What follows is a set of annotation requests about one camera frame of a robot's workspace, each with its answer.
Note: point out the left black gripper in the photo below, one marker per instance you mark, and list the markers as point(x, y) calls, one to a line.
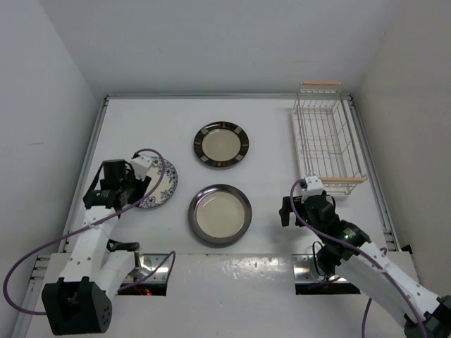
point(141, 185)

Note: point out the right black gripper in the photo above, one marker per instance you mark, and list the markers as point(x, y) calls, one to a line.
point(284, 212)

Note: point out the blue floral white plate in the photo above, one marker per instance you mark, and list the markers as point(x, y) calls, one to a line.
point(167, 186)

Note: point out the dark rim cream plate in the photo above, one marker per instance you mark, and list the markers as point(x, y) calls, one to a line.
point(219, 214)

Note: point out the black checkered rim plate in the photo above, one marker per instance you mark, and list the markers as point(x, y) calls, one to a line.
point(221, 144)

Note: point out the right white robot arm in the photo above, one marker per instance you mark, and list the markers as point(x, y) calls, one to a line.
point(348, 252)

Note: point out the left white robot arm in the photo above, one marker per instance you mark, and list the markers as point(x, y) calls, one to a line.
point(80, 301)

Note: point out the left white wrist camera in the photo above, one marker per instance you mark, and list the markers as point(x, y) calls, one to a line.
point(141, 166)

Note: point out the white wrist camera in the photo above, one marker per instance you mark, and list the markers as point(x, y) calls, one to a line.
point(141, 166)
point(312, 186)

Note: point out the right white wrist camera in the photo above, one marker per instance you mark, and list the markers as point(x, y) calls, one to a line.
point(312, 186)

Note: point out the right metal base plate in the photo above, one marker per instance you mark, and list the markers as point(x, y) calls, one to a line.
point(305, 272)

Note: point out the metal base plate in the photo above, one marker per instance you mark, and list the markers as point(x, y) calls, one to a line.
point(305, 272)
point(151, 268)

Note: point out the white wire dish rack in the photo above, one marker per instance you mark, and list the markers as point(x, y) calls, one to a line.
point(325, 139)

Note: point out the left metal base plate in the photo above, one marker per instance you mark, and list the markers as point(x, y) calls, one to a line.
point(151, 268)

